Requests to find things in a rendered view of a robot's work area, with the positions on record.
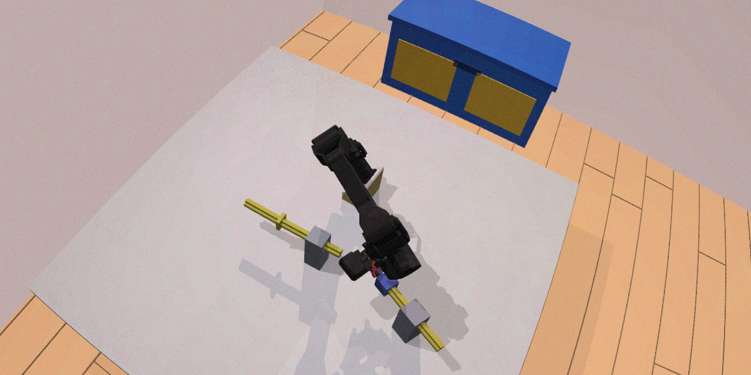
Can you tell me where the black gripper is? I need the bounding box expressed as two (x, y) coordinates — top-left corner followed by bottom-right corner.
(339, 241), (381, 281)

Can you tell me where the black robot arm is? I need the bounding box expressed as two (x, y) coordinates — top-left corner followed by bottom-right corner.
(312, 125), (421, 280)

